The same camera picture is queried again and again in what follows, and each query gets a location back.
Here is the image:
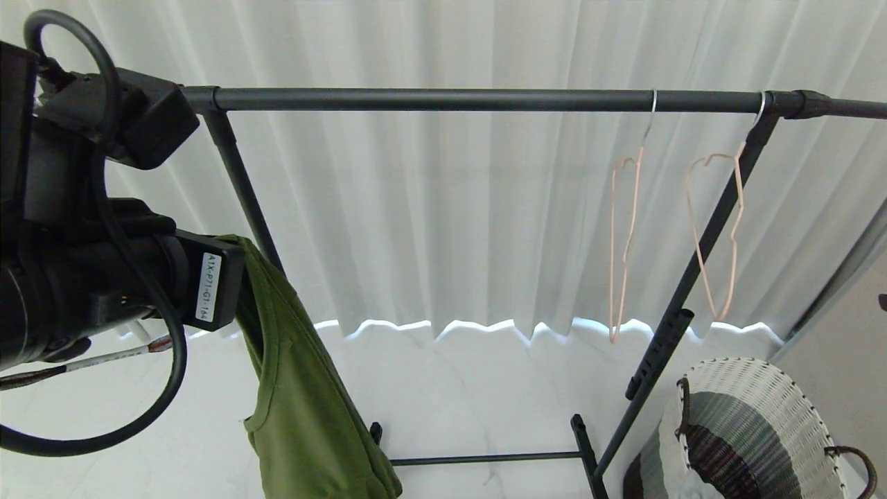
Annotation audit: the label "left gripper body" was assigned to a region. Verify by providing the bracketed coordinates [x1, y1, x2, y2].
[0, 231, 248, 373]

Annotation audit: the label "black cable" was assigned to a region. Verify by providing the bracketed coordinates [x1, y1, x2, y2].
[0, 9, 189, 458]

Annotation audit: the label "white curtain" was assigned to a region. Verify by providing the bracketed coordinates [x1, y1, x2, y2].
[0, 0, 887, 345]

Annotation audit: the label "white laundry basket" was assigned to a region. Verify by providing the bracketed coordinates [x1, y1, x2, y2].
[622, 356, 879, 499]

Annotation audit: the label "black clothes rack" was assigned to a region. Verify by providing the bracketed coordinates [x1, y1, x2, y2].
[180, 85, 887, 499]

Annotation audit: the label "green long-sleeved shirt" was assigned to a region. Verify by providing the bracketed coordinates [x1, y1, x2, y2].
[217, 234, 405, 499]

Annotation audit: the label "pink clothes hanger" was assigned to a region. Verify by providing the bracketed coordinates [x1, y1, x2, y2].
[685, 90, 769, 324]
[608, 89, 659, 345]

